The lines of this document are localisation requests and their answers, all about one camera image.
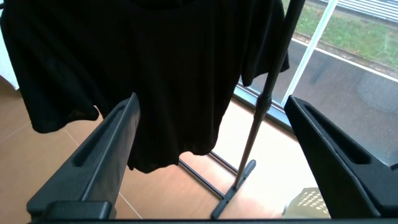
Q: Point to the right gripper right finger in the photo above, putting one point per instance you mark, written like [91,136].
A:
[342,174]

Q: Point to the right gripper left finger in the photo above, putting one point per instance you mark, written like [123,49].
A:
[99,165]

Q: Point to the white laundry basket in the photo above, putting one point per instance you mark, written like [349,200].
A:
[308,203]

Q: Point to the black garment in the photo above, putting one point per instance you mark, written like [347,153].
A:
[155,77]

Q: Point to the black clothes rack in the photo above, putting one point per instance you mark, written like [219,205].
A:
[262,102]

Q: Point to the window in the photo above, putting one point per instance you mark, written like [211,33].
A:
[342,77]

